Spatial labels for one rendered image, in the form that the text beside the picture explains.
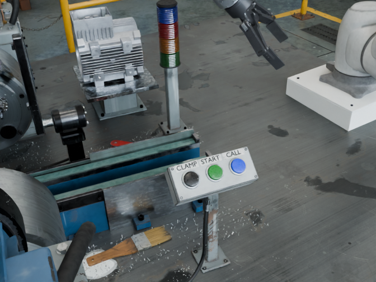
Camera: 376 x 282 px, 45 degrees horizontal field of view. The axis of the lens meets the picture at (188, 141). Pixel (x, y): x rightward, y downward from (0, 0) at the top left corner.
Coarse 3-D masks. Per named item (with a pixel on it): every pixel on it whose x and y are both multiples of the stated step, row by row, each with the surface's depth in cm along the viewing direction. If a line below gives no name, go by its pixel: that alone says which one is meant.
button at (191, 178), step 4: (188, 172) 87; (192, 172) 87; (184, 176) 87; (188, 176) 87; (192, 176) 87; (196, 176) 87; (184, 180) 87; (188, 180) 86; (192, 180) 87; (196, 180) 87; (188, 184) 86; (192, 184) 86; (196, 184) 87
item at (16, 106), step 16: (0, 48) 125; (0, 64) 115; (16, 64) 125; (0, 80) 113; (16, 80) 115; (0, 96) 114; (16, 96) 116; (0, 112) 111; (16, 112) 118; (0, 128) 119; (16, 128) 120; (0, 144) 122
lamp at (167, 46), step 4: (160, 40) 132; (164, 40) 132; (168, 40) 131; (172, 40) 132; (176, 40) 132; (160, 44) 133; (164, 44) 132; (168, 44) 132; (172, 44) 132; (176, 44) 133; (160, 48) 134; (164, 48) 133; (168, 48) 133; (172, 48) 133; (176, 48) 134; (164, 52) 134; (168, 52) 133; (172, 52) 134
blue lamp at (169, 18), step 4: (160, 8) 127; (164, 8) 126; (168, 8) 126; (172, 8) 127; (176, 8) 128; (160, 12) 127; (164, 12) 127; (168, 12) 127; (172, 12) 127; (176, 12) 128; (160, 16) 128; (164, 16) 127; (168, 16) 127; (172, 16) 128; (176, 16) 129; (160, 20) 129; (164, 20) 128; (168, 20) 128; (172, 20) 128; (176, 20) 129
